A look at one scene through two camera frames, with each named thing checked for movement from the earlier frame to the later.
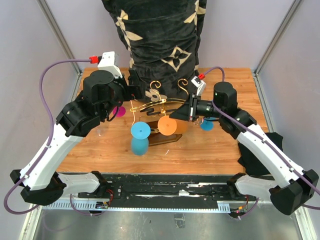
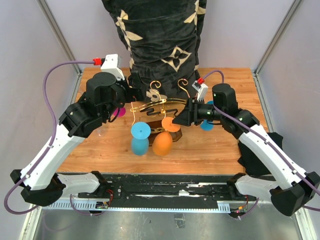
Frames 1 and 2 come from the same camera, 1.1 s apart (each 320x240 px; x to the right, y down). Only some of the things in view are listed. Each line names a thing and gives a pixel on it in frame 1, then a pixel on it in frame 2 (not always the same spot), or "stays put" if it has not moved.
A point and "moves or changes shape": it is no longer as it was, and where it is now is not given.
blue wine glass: (207, 125) stays put
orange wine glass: (167, 126) moves or changes shape
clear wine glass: (100, 132) stays put
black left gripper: (132, 91) stays put
